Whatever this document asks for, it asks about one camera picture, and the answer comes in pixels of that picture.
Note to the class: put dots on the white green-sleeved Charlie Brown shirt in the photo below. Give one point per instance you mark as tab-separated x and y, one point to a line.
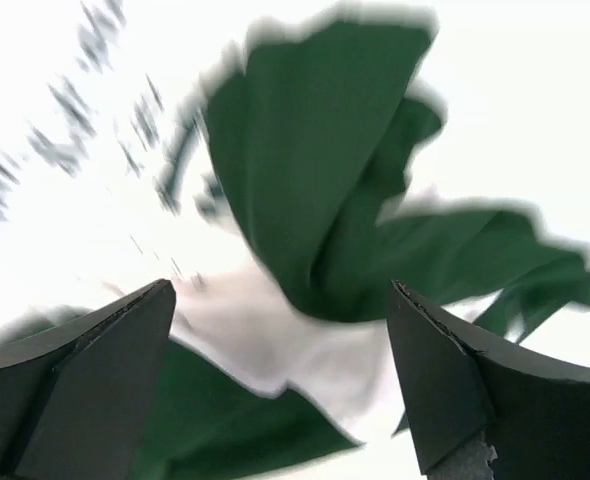
275	199

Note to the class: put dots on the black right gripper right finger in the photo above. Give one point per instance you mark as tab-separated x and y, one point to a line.
481	407

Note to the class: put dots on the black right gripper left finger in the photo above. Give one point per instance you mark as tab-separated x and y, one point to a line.
74	398

